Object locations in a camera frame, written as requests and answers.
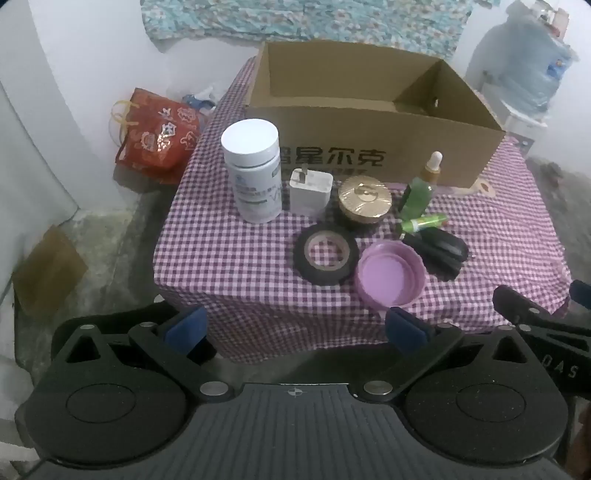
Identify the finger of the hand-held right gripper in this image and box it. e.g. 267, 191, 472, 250
569, 279, 591, 315
492, 285, 591, 329

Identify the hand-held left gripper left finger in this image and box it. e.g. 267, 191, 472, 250
54, 305, 232, 402

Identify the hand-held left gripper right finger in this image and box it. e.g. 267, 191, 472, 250
362, 306, 551, 402

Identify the purple plastic lid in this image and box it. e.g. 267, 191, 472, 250
355, 240, 426, 311

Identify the small green tube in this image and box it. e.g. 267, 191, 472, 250
400, 213, 450, 235

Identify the black jar with gold lid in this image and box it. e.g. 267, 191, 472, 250
335, 175, 393, 232

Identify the white charger plug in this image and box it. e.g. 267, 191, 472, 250
289, 168, 334, 217

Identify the brown cardboard box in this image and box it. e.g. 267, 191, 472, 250
245, 39, 508, 190

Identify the purple checkered tablecloth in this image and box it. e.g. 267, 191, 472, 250
154, 55, 573, 365

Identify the black tape roll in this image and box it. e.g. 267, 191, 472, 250
295, 224, 358, 287

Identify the green dropper bottle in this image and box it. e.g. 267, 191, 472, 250
398, 151, 445, 221

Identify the brown cardboard sheet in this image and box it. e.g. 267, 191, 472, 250
11, 226, 88, 319

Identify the white plastic pill bottle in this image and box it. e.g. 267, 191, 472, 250
221, 119, 283, 224

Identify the red patterned bag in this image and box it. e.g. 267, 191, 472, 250
110, 88, 206, 185

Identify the blue and white plastic wrapper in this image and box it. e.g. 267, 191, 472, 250
182, 87, 218, 112

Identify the large blue water jug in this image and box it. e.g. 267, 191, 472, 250
496, 0, 578, 123

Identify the white water dispenser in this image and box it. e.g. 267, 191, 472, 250
464, 23, 550, 153

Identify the floral light blue cloth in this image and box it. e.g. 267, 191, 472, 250
141, 0, 474, 44

